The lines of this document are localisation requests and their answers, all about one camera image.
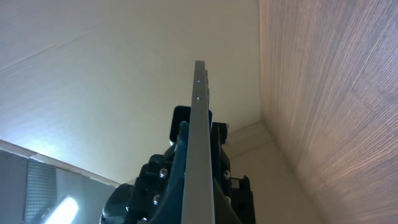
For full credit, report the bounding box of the ceiling light fixture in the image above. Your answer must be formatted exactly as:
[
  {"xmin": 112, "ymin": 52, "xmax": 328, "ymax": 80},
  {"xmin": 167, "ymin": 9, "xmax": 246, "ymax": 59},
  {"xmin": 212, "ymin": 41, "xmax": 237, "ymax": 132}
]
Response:
[{"xmin": 40, "ymin": 195, "xmax": 79, "ymax": 224}]

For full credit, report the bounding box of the smartphone with teal screen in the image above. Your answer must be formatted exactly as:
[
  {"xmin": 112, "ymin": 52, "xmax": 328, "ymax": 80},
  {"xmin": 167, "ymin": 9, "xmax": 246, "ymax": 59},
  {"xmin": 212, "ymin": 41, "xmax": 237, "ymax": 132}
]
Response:
[{"xmin": 181, "ymin": 61, "xmax": 215, "ymax": 224}]

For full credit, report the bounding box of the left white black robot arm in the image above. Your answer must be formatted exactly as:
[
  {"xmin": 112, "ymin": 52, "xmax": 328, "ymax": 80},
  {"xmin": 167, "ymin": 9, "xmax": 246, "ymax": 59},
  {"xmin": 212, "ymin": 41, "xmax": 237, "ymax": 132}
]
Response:
[{"xmin": 99, "ymin": 106, "xmax": 256, "ymax": 224}]

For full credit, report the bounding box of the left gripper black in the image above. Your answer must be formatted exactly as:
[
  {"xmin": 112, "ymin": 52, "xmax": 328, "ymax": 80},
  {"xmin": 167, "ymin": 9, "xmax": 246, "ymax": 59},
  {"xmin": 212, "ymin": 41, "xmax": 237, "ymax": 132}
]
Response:
[{"xmin": 99, "ymin": 121, "xmax": 257, "ymax": 224}]

